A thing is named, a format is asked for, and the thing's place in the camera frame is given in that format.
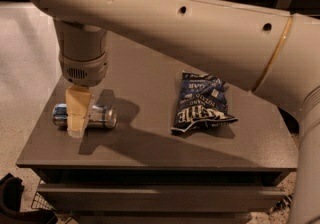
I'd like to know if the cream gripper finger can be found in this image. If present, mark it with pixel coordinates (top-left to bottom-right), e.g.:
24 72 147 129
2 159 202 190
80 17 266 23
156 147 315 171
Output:
65 86 93 138

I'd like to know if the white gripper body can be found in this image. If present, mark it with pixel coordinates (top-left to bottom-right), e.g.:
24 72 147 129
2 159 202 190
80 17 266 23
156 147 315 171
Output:
59 52 108 87

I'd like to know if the silver blue redbull can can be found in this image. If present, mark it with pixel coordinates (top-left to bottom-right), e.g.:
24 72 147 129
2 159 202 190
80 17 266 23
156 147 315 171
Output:
52 103 117 129

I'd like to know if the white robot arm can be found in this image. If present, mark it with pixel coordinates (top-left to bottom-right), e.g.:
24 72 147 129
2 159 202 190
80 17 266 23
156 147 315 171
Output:
30 0 320 224

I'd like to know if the grey drawer cabinet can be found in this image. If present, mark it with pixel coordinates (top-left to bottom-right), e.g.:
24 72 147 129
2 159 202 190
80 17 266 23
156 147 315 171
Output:
17 35 298 224

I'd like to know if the dark brown chair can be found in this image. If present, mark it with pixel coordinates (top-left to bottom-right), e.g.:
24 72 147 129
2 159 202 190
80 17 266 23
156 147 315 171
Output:
0 173 58 224

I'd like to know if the blue chips bag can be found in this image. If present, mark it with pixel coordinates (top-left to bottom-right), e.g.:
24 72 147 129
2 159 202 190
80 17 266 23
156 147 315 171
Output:
171 71 237 133

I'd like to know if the wire basket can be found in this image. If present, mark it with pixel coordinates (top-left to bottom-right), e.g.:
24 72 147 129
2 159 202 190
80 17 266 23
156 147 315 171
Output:
30 179 73 224

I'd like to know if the striped cable hose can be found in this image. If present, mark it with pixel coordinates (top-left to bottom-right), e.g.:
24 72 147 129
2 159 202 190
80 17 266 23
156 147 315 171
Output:
267 194 294 216

